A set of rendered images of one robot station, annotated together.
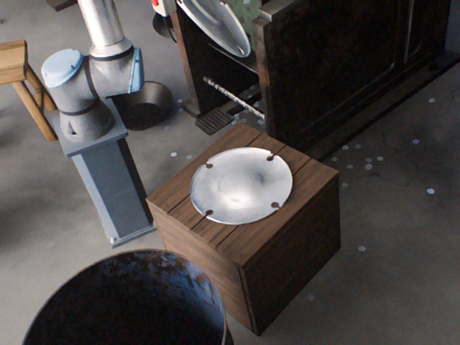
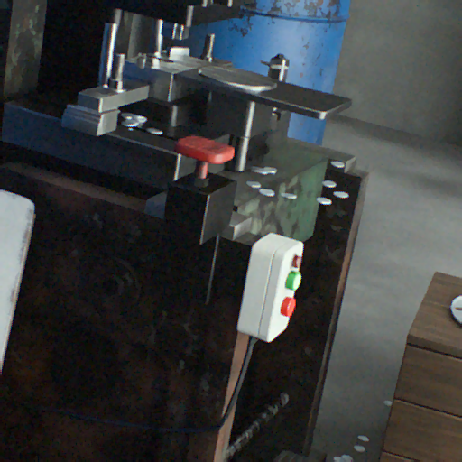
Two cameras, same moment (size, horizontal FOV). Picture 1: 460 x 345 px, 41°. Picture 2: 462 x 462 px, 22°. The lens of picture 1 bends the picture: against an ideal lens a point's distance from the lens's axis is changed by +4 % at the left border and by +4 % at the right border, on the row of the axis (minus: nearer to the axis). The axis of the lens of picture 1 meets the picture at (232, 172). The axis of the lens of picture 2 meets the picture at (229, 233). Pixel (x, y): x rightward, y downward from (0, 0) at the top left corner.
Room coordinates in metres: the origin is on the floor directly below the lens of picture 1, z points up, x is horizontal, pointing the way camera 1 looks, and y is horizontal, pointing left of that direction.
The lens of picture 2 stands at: (2.91, 1.29, 1.17)
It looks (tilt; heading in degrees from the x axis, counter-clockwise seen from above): 19 degrees down; 232
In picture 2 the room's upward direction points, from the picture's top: 10 degrees clockwise
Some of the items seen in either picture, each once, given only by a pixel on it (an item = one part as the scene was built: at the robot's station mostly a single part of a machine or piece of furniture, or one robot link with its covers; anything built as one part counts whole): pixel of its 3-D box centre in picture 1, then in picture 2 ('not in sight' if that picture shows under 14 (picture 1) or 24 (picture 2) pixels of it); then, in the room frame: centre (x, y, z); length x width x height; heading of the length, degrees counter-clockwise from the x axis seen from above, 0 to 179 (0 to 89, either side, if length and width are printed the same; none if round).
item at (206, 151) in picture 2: not in sight; (200, 170); (2.02, 0.08, 0.72); 0.07 x 0.06 x 0.08; 121
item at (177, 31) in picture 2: not in sight; (177, 24); (1.85, -0.28, 0.84); 0.05 x 0.03 x 0.04; 31
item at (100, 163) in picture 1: (111, 176); not in sight; (1.41, 0.39, 0.23); 0.19 x 0.19 x 0.45; 15
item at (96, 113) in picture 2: not in sight; (112, 88); (2.00, -0.20, 0.76); 0.17 x 0.06 x 0.10; 31
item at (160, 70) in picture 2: not in sight; (166, 74); (1.85, -0.29, 0.76); 0.15 x 0.09 x 0.05; 31
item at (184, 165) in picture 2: not in sight; (156, 123); (1.86, -0.29, 0.68); 0.45 x 0.30 x 0.06; 31
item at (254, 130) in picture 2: not in sight; (258, 124); (1.77, -0.14, 0.72); 0.25 x 0.14 x 0.14; 121
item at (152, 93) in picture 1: (138, 109); not in sight; (1.98, 0.33, 0.04); 0.30 x 0.30 x 0.07
